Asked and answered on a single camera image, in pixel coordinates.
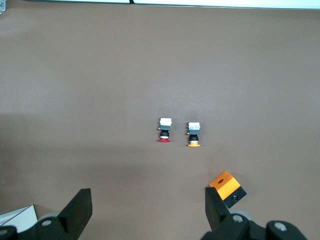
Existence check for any orange box with black base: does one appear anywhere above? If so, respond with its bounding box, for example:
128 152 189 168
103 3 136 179
208 170 248 210

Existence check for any yellow push button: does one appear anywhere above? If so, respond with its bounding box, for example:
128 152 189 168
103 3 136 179
186 121 203 148

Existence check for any white drawer cabinet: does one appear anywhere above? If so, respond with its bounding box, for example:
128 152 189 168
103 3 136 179
0 204 38 227

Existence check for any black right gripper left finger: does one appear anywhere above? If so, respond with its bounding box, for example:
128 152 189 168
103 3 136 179
0 188 93 240

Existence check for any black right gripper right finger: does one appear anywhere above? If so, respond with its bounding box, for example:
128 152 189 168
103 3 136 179
199 186 308 240

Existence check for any red push button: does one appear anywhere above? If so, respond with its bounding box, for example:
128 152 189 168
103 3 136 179
157 117 173 145

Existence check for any brown table mat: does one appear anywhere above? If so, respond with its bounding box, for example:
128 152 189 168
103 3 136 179
0 4 320 240

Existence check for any white table edge rail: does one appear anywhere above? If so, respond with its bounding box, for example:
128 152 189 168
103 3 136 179
0 0 320 9

